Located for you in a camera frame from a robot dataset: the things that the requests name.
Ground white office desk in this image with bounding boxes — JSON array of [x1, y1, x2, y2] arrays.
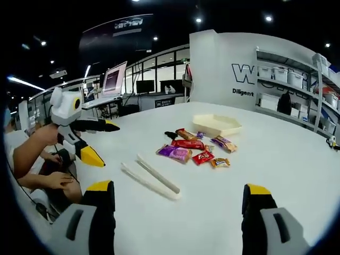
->
[[81, 95, 124, 110]]

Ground large purple snack packet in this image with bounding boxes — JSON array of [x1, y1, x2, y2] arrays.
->
[[155, 143, 193, 164]]

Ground large pink display screen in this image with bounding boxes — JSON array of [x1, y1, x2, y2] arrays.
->
[[101, 61, 128, 97]]

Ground person's white shirt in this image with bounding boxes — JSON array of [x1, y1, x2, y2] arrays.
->
[[3, 131, 29, 173]]

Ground long red snack packet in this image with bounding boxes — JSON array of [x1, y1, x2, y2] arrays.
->
[[171, 139, 206, 151]]

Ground orange brown snack packet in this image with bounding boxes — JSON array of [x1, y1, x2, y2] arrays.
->
[[175, 127, 200, 142]]

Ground group of white storage bins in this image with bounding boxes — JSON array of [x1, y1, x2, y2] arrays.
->
[[256, 52, 340, 133]]

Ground dark hanging banner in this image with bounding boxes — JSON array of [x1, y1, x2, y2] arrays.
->
[[79, 13, 155, 66]]

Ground black computer monitor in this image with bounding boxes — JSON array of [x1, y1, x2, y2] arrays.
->
[[135, 80, 155, 95]]

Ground black counter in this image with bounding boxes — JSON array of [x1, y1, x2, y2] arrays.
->
[[154, 92, 191, 109]]

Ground black backpack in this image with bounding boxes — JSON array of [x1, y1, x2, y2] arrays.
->
[[276, 92, 293, 115]]

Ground person's left hand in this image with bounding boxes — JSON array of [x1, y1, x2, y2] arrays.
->
[[37, 124, 65, 146]]

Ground small orange snack packet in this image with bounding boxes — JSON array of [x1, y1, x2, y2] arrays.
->
[[210, 157, 231, 169]]

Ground white food tongs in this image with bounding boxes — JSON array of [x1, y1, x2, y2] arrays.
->
[[120, 153, 183, 202]]

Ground small red snack packet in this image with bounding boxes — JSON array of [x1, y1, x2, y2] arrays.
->
[[191, 149, 216, 166]]

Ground grey metal shelf rack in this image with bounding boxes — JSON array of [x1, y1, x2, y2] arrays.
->
[[254, 45, 340, 137]]

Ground long ceiling strip light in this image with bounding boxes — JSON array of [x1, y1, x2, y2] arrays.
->
[[7, 76, 45, 91]]

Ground white standing panel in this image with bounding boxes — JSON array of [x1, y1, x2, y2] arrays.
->
[[18, 100, 30, 129]]

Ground white machine with red cables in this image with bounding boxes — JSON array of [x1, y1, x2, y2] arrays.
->
[[182, 63, 196, 103]]

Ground white and yellow spare gripper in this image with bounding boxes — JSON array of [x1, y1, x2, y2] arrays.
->
[[325, 134, 340, 151]]

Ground cream tray container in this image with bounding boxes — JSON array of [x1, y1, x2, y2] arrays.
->
[[192, 114, 243, 137]]

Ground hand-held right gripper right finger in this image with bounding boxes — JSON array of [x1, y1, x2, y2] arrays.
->
[[241, 183, 312, 255]]

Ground white chair part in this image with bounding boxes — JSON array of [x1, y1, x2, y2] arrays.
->
[[28, 188, 55, 223]]

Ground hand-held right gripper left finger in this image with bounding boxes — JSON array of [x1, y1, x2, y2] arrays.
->
[[45, 180, 116, 255]]

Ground purple and orange snack packet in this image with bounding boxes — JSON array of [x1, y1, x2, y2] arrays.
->
[[210, 135, 238, 154]]

